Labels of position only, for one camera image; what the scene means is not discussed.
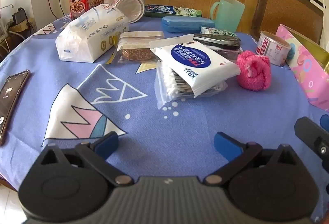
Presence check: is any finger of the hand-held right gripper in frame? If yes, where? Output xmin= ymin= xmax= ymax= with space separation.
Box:
xmin=294 ymin=116 xmax=329 ymax=163

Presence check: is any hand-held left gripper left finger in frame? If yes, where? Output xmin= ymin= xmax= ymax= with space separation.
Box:
xmin=33 ymin=131 xmax=134 ymax=186

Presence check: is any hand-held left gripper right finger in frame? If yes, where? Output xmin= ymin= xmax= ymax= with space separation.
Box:
xmin=205 ymin=132 xmax=306 ymax=186

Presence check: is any clear bag of brown snack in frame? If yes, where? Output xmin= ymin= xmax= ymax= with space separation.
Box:
xmin=106 ymin=31 xmax=165 ymax=64

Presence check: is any pink gift bag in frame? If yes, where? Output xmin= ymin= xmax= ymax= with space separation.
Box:
xmin=276 ymin=24 xmax=329 ymax=112

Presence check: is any pink fluffy towel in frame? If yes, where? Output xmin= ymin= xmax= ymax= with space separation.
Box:
xmin=236 ymin=50 xmax=272 ymax=91

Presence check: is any clear bag of cotton swabs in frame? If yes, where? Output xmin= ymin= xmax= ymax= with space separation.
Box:
xmin=155 ymin=59 xmax=228 ymax=109

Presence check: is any white and blue wipes pack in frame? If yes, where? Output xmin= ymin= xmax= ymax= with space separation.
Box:
xmin=150 ymin=34 xmax=241 ymax=98

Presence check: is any dark container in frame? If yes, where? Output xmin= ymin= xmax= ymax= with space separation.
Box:
xmin=215 ymin=46 xmax=243 ymax=62

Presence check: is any red label can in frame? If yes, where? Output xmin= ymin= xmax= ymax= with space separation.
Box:
xmin=255 ymin=31 xmax=292 ymax=67

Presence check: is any smartphone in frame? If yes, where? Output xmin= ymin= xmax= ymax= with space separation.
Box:
xmin=0 ymin=70 xmax=31 ymax=147

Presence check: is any black flat tin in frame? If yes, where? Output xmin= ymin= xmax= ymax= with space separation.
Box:
xmin=193 ymin=33 xmax=242 ymax=51

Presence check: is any white tissue pack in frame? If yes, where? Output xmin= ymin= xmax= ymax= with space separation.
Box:
xmin=55 ymin=5 xmax=129 ymax=63

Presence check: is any small green snack packet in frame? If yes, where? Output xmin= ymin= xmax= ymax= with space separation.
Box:
xmin=200 ymin=26 xmax=237 ymax=37

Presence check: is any blue glasses case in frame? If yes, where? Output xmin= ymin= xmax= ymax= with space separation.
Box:
xmin=162 ymin=16 xmax=215 ymax=33

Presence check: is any wooden chair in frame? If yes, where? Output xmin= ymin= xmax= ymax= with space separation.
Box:
xmin=250 ymin=0 xmax=324 ymax=46

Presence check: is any green plastic cup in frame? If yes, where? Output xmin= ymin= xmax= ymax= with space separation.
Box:
xmin=210 ymin=0 xmax=246 ymax=32

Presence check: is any bagged stack of plastic cups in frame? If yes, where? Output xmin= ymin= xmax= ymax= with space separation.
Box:
xmin=110 ymin=0 xmax=151 ymax=24

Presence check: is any green and blue toothpaste box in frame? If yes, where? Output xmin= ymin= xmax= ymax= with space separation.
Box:
xmin=143 ymin=4 xmax=203 ymax=19

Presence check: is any black charger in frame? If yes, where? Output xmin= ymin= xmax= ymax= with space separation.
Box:
xmin=12 ymin=7 xmax=28 ymax=25

